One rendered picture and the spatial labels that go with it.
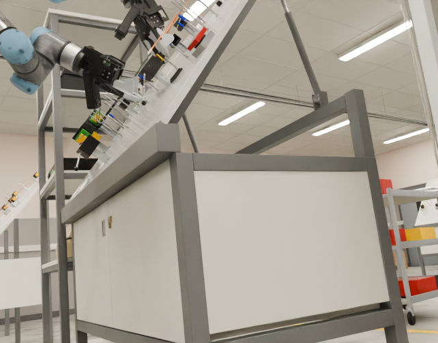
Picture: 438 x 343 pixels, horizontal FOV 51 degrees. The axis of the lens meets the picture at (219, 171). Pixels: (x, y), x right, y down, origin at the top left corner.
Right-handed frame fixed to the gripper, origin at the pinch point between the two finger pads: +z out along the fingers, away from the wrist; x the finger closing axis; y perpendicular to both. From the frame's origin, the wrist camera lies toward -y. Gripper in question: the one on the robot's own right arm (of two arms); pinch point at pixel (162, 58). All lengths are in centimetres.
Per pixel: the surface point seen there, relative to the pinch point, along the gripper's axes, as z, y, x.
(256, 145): 39, 27, 22
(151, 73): 3.5, -7.4, -2.7
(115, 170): 22.4, -31.4, -1.1
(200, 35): 5.9, -3.3, -28.2
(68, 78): -34, 4, 99
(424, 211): 314, 513, 420
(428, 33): 34, 17, -66
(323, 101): 37, 32, -16
